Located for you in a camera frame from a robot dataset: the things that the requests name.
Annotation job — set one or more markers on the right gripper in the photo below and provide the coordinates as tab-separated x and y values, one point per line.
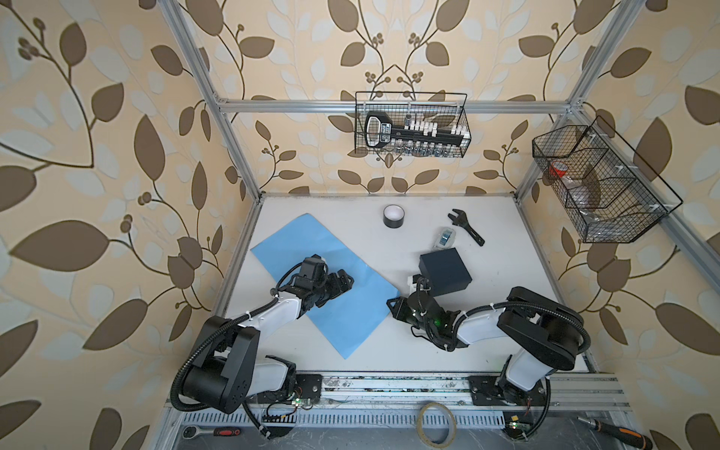
398	309

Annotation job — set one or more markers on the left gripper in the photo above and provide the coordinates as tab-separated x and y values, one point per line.
337	288

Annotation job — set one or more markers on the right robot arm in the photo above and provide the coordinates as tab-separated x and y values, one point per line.
550	338

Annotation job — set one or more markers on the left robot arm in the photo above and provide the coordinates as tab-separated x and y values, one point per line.
222	370

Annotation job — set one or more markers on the white tape dispenser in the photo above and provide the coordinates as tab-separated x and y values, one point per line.
445	239

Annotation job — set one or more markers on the black tape roll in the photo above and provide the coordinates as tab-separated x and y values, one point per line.
393	216

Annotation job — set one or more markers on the black adjustable wrench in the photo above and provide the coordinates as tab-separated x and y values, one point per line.
459	218

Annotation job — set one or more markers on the socket set holder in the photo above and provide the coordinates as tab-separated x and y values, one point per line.
379	132

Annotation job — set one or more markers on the red object in basket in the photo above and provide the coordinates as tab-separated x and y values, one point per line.
557	170

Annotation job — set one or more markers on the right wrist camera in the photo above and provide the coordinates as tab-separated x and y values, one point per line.
418	283

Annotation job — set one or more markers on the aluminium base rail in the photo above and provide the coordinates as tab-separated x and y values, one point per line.
394	390

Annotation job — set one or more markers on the back wire basket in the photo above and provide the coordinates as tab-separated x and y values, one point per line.
445	109

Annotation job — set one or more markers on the wire basket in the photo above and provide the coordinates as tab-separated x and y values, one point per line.
612	193
445	109

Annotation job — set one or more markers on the red handled ratchet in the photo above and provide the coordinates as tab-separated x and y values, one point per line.
193	432

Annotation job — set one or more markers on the right wire basket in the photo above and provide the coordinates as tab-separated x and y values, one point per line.
612	193

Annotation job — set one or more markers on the orange handled screwdriver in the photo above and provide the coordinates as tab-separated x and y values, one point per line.
626	436

